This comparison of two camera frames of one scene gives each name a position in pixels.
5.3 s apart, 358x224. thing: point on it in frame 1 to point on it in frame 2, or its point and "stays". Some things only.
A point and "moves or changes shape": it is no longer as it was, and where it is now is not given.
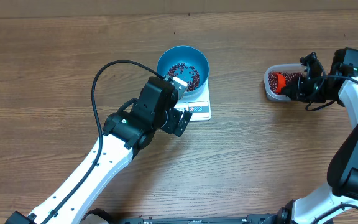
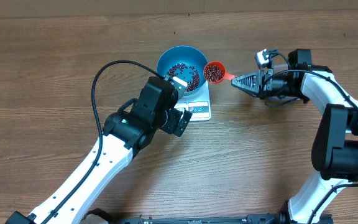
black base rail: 267,218 stays
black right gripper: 301,96 to 258,75
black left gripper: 171,127 stays
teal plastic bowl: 188,63 stays
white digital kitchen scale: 199,105 stays
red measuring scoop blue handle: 281,82 moves or changes shape
